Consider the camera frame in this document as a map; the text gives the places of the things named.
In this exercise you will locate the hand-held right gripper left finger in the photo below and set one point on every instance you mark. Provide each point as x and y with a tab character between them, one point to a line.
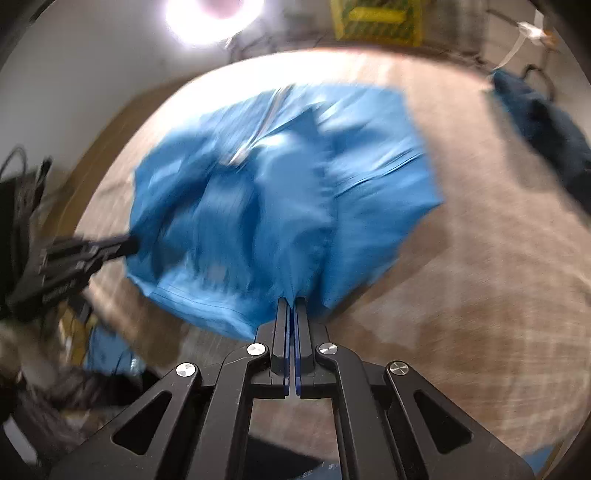
279	341

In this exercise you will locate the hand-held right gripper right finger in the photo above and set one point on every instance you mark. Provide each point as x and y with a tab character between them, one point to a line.
304	341

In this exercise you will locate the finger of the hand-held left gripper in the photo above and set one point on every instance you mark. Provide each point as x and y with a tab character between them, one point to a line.
115	247

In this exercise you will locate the light blue jacket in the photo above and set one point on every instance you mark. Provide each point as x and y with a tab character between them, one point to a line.
277	207

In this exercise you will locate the bed with beige plaid blanket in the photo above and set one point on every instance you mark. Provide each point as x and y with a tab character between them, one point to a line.
485	277

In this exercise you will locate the dark blue garment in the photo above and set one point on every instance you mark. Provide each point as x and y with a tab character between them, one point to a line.
554	134

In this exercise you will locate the yellow green patterned box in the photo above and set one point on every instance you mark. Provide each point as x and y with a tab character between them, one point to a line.
376	23

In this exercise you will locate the white clip lamp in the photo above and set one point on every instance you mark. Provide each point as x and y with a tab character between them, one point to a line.
533	31

